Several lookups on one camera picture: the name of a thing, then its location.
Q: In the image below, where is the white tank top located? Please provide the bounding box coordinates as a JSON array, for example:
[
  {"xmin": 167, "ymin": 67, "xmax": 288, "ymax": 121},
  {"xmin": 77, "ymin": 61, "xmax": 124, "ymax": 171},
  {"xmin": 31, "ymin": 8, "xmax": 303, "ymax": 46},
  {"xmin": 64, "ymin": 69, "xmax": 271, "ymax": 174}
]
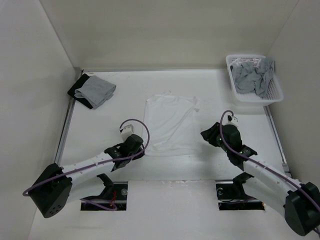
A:
[{"xmin": 143, "ymin": 91, "xmax": 201, "ymax": 157}]

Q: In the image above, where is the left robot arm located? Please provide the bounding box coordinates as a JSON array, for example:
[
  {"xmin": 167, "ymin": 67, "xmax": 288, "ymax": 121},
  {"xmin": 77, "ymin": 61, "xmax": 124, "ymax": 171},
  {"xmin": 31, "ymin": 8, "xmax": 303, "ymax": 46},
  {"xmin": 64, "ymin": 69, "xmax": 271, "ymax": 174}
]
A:
[{"xmin": 27, "ymin": 134, "xmax": 145, "ymax": 219}]

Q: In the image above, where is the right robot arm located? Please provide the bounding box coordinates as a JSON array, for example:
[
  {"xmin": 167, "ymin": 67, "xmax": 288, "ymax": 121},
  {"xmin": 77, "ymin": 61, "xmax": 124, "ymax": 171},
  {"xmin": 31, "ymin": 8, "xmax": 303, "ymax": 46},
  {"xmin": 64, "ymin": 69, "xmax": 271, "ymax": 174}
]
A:
[{"xmin": 201, "ymin": 122, "xmax": 320, "ymax": 237}]

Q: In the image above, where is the crumpled grey tank top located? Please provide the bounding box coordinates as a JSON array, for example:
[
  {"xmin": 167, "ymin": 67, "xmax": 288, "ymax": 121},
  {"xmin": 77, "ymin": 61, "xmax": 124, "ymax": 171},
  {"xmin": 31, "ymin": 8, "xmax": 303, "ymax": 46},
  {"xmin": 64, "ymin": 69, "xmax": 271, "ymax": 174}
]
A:
[{"xmin": 230, "ymin": 57, "xmax": 275, "ymax": 98}]

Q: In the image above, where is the folded grey tank top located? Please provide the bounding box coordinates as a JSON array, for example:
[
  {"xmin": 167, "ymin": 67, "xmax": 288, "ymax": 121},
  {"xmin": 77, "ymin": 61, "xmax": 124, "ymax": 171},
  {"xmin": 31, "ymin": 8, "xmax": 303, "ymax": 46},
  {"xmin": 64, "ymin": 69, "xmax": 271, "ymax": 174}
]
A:
[{"xmin": 74, "ymin": 75, "xmax": 117, "ymax": 110}]

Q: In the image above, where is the pale pink tank top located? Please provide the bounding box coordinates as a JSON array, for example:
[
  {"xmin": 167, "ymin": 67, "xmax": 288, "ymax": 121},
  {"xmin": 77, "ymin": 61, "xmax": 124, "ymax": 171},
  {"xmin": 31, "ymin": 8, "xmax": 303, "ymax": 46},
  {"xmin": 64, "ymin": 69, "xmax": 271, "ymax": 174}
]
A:
[{"xmin": 235, "ymin": 57, "xmax": 262, "ymax": 68}]

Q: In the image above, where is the folded black tank top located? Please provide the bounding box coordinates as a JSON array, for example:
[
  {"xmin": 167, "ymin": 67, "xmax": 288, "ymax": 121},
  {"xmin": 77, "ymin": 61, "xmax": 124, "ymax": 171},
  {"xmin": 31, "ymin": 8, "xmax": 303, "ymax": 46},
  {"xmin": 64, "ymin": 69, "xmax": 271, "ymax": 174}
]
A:
[{"xmin": 67, "ymin": 74, "xmax": 93, "ymax": 110}]

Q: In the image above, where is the white plastic basket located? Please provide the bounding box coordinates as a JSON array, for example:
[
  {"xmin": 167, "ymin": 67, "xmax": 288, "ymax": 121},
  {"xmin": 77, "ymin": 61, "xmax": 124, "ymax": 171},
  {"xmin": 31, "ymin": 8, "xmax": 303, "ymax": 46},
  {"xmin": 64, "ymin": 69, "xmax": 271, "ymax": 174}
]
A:
[{"xmin": 225, "ymin": 54, "xmax": 284, "ymax": 107}]

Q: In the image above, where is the white front cover board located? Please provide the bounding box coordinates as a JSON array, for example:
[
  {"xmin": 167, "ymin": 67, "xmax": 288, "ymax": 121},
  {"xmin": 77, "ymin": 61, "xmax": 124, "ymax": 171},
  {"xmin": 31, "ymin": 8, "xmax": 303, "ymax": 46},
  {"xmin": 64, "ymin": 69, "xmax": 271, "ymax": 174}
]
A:
[{"xmin": 29, "ymin": 181, "xmax": 299, "ymax": 240}]

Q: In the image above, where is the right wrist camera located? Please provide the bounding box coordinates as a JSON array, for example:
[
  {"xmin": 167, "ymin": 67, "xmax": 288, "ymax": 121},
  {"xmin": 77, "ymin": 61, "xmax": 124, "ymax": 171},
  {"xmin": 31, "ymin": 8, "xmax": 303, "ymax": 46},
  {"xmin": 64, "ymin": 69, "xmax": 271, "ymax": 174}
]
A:
[{"xmin": 226, "ymin": 115, "xmax": 239, "ymax": 127}]

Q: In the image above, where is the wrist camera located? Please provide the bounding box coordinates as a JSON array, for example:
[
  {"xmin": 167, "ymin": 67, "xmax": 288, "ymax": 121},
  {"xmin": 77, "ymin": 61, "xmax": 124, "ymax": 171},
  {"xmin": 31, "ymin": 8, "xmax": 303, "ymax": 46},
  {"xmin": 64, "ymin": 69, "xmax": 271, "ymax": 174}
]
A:
[
  {"xmin": 226, "ymin": 115, "xmax": 239, "ymax": 127},
  {"xmin": 119, "ymin": 124, "xmax": 134, "ymax": 142}
]

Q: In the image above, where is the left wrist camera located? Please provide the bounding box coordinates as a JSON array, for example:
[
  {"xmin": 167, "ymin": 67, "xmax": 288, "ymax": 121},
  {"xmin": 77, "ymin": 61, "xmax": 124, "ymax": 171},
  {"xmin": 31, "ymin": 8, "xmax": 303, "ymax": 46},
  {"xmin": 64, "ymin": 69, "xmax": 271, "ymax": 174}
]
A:
[{"xmin": 119, "ymin": 124, "xmax": 134, "ymax": 142}]

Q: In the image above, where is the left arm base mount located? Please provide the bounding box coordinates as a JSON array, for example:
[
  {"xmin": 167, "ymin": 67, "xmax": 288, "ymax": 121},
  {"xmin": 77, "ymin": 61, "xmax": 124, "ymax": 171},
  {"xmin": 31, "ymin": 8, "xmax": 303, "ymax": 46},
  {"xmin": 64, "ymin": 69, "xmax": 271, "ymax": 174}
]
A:
[{"xmin": 80, "ymin": 174, "xmax": 129, "ymax": 212}]

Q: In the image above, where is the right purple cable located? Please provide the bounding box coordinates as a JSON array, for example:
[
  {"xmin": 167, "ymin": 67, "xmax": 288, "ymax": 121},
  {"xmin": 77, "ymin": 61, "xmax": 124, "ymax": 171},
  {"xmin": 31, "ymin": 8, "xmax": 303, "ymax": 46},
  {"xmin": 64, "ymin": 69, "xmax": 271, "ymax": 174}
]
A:
[{"xmin": 219, "ymin": 110, "xmax": 320, "ymax": 236}]

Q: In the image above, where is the purple cable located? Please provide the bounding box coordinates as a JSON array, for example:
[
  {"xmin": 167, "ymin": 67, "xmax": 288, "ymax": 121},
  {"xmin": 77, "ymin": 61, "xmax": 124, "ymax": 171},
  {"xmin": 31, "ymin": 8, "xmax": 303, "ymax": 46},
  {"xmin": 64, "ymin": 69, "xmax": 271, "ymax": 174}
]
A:
[
  {"xmin": 219, "ymin": 110, "xmax": 320, "ymax": 236},
  {"xmin": 22, "ymin": 118, "xmax": 151, "ymax": 211}
]

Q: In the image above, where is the right aluminium table rail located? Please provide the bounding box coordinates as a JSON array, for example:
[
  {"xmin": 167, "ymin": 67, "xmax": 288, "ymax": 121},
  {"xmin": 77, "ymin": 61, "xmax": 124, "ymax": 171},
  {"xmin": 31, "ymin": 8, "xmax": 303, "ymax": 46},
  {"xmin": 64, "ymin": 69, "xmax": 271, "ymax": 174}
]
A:
[{"xmin": 263, "ymin": 106, "xmax": 292, "ymax": 177}]

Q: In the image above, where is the aluminium table rail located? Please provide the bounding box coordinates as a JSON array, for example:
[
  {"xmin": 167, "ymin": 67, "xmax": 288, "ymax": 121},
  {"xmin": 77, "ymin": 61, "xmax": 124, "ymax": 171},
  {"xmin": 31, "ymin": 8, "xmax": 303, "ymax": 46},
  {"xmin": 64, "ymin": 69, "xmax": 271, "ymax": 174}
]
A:
[
  {"xmin": 49, "ymin": 66, "xmax": 84, "ymax": 181},
  {"xmin": 263, "ymin": 106, "xmax": 292, "ymax": 177}
]

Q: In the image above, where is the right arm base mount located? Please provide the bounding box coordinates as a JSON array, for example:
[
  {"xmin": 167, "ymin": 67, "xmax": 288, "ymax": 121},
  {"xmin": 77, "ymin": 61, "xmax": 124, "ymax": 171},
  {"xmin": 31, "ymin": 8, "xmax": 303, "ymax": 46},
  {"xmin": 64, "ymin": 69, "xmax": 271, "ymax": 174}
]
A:
[{"xmin": 215, "ymin": 173, "xmax": 265, "ymax": 211}]

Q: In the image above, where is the left aluminium table rail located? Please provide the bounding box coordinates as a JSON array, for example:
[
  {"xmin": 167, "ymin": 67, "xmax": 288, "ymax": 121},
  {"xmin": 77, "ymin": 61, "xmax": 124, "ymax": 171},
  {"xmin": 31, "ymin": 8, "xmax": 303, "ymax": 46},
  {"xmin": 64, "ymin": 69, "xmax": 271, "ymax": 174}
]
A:
[{"xmin": 49, "ymin": 66, "xmax": 84, "ymax": 181}]

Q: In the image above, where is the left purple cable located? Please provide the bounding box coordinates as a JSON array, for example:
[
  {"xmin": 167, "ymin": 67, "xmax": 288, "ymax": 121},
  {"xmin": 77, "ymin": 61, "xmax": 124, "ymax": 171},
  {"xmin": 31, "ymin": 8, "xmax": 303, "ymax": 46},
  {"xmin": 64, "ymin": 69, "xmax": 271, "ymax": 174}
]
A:
[{"xmin": 22, "ymin": 118, "xmax": 151, "ymax": 211}]

